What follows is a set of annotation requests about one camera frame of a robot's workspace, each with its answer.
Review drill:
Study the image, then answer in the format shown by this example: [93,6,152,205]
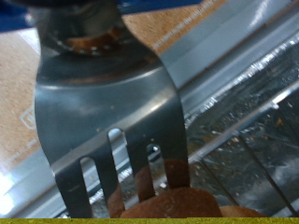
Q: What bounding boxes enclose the metal spatula with blue block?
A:
[0,0,205,218]

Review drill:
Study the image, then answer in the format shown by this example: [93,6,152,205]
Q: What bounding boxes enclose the white bread slice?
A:
[107,158,269,218]

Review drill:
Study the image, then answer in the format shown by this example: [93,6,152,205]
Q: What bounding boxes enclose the glass oven door with handle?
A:
[0,0,299,218]

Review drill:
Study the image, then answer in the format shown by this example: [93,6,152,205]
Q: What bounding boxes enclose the wooden box under oven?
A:
[122,0,228,55]

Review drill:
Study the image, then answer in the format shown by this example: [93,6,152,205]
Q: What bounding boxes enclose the wire oven rack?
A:
[186,83,299,218]

